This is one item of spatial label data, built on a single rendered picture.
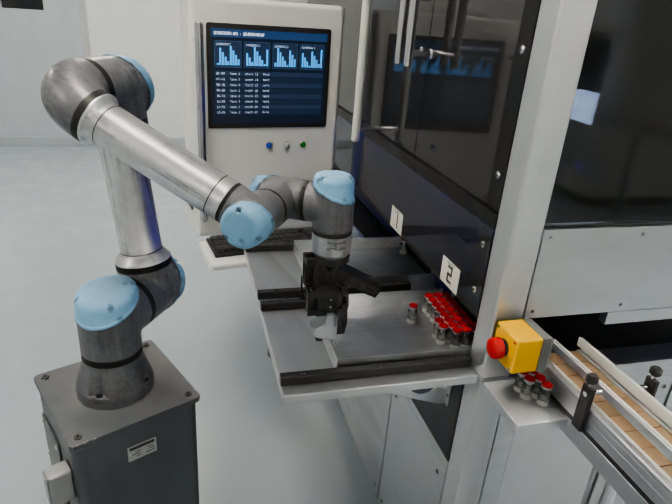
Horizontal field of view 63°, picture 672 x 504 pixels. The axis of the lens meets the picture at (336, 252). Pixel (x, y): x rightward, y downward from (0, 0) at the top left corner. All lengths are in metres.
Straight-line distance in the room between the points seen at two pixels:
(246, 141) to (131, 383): 0.95
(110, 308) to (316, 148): 1.06
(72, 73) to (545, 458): 1.25
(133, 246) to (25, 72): 5.44
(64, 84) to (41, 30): 5.46
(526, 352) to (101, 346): 0.79
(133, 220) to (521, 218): 0.75
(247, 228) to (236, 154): 1.00
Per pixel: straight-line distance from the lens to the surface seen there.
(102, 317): 1.12
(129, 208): 1.17
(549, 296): 1.15
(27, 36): 6.53
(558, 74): 0.99
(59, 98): 1.03
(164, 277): 1.22
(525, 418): 1.11
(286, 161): 1.92
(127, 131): 0.97
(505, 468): 1.39
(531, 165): 1.00
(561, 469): 1.50
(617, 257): 1.20
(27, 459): 2.37
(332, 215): 0.98
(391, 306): 1.37
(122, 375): 1.19
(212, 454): 2.23
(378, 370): 1.12
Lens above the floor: 1.54
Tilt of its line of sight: 24 degrees down
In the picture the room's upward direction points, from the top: 4 degrees clockwise
